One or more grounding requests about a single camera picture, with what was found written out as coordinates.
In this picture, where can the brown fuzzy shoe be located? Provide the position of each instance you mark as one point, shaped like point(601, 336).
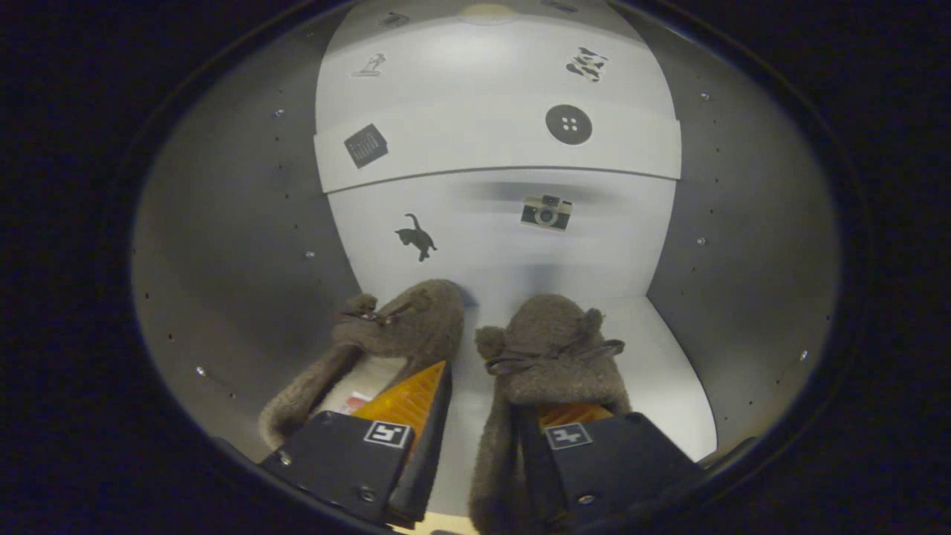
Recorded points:
point(416, 319)
point(550, 349)

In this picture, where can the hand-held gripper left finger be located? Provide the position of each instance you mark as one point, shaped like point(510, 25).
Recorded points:
point(349, 461)

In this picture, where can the dark grey shoe cabinet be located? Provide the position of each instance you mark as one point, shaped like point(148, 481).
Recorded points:
point(238, 223)

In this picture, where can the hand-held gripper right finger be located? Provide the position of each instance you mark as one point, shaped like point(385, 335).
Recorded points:
point(617, 461)

